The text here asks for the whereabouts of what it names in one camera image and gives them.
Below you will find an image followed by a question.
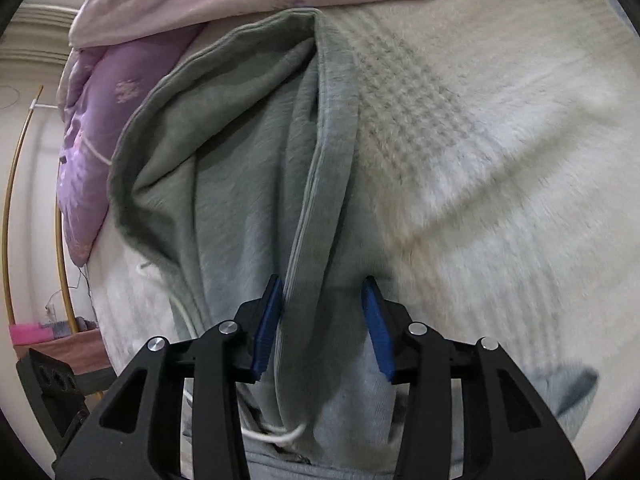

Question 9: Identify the grey hooded sweatshirt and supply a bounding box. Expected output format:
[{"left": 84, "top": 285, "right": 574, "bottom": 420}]
[{"left": 110, "top": 6, "right": 598, "bottom": 479}]

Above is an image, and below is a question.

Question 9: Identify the white fleece blanket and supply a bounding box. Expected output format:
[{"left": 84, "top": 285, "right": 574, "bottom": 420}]
[{"left": 89, "top": 0, "right": 639, "bottom": 479}]

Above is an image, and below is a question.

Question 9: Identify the purple floral quilt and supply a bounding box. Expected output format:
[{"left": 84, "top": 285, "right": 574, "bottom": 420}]
[{"left": 58, "top": 0, "right": 386, "bottom": 266}]

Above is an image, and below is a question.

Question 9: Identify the pink box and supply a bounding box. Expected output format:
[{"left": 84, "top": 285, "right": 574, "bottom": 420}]
[{"left": 9, "top": 323, "right": 54, "bottom": 346}]

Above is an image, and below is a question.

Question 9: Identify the wooden clothes rack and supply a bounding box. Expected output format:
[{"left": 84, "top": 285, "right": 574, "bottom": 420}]
[{"left": 1, "top": 79, "right": 66, "bottom": 324}]

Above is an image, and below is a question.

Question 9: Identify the brown side table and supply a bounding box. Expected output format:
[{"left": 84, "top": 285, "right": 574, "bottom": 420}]
[{"left": 13, "top": 328, "right": 116, "bottom": 396}]

